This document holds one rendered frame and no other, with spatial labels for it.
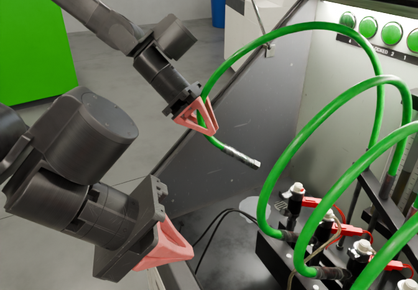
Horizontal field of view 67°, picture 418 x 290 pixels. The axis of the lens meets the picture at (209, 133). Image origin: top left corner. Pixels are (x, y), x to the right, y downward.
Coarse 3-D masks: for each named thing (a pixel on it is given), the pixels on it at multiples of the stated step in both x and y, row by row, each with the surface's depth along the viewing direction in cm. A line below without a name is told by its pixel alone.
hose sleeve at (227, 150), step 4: (224, 148) 66; (228, 148) 67; (232, 148) 67; (224, 152) 67; (228, 152) 67; (232, 152) 67; (236, 152) 67; (240, 152) 68; (232, 156) 67; (236, 156) 67; (240, 156) 68; (244, 156) 68; (240, 160) 68; (244, 160) 68; (248, 160) 68; (252, 160) 69; (248, 164) 69; (252, 164) 69
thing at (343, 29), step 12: (300, 24) 54; (312, 24) 54; (324, 24) 55; (336, 24) 55; (264, 36) 55; (276, 36) 55; (348, 36) 56; (360, 36) 56; (252, 48) 56; (372, 48) 57; (228, 60) 57; (372, 60) 59; (216, 72) 58; (204, 96) 60; (384, 96) 63; (372, 132) 68; (216, 144) 66; (372, 144) 69
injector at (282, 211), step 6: (294, 192) 63; (300, 192) 63; (294, 198) 64; (300, 198) 64; (288, 204) 66; (294, 204) 65; (300, 204) 65; (282, 210) 65; (288, 210) 66; (294, 210) 65; (288, 216) 66; (294, 216) 66; (288, 222) 68; (294, 222) 68; (288, 228) 69
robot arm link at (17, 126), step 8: (0, 104) 30; (0, 112) 29; (8, 112) 29; (16, 112) 30; (0, 120) 28; (8, 120) 29; (16, 120) 30; (0, 128) 27; (8, 128) 28; (16, 128) 29; (24, 128) 30; (0, 136) 27; (8, 136) 28; (16, 136) 29; (0, 144) 27; (8, 144) 28; (0, 152) 27; (8, 152) 28; (0, 160) 27
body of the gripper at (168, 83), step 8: (160, 72) 59; (168, 72) 60; (176, 72) 61; (160, 80) 60; (168, 80) 60; (176, 80) 60; (184, 80) 61; (160, 88) 60; (168, 88) 60; (176, 88) 60; (184, 88) 60; (168, 96) 60; (176, 96) 58; (184, 96) 57; (184, 104) 62; (168, 112) 59
